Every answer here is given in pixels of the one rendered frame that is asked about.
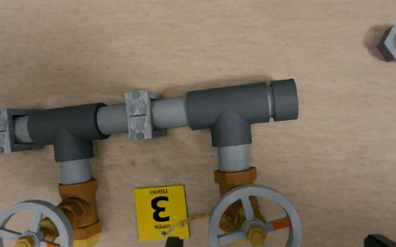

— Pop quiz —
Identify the grey pipe manifold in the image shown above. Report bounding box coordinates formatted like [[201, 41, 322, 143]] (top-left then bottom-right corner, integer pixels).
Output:
[[0, 79, 302, 247]]

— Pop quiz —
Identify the yellow numbered tag with chain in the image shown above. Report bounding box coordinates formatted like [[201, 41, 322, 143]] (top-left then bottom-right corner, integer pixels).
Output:
[[134, 185, 244, 241]]

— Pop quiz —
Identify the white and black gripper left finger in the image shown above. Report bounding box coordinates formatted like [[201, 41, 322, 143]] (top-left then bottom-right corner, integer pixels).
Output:
[[165, 237, 183, 247]]

